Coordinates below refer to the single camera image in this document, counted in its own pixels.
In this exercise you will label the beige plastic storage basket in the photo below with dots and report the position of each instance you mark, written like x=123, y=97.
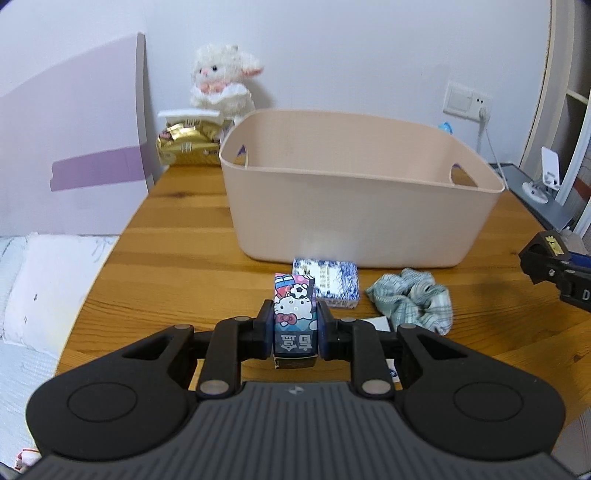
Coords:
x=378, y=192

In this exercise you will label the white wall switch socket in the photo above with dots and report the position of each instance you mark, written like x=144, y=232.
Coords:
x=467, y=103

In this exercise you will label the dark grey flat box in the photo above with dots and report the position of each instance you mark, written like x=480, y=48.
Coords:
x=551, y=215

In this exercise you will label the lilac headboard panel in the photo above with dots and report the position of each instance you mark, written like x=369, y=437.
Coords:
x=75, y=153

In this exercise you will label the blue penguin figurine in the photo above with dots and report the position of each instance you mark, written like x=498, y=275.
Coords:
x=446, y=127

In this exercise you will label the Hello Kitty cartoon box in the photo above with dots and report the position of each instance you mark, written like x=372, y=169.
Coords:
x=295, y=342

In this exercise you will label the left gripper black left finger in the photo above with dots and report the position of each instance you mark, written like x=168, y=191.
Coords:
x=132, y=400

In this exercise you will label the white phone stand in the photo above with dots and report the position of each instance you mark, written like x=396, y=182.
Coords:
x=547, y=177

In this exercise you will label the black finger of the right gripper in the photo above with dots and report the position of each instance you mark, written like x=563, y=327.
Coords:
x=545, y=257

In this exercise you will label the white paper card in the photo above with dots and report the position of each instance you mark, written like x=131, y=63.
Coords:
x=173, y=116

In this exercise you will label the blue white porcelain-pattern box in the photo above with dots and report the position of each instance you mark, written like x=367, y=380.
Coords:
x=336, y=282

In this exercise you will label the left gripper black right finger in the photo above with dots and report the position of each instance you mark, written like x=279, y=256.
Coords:
x=455, y=398

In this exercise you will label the gold foil snack bag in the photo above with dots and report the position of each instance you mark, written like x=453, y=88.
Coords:
x=190, y=144

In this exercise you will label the white plush lamb toy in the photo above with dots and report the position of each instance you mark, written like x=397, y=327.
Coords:
x=218, y=80

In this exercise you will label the white pillow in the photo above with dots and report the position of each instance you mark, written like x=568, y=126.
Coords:
x=51, y=288

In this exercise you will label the green plaid scrunchie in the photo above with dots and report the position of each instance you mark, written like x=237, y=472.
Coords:
x=413, y=297

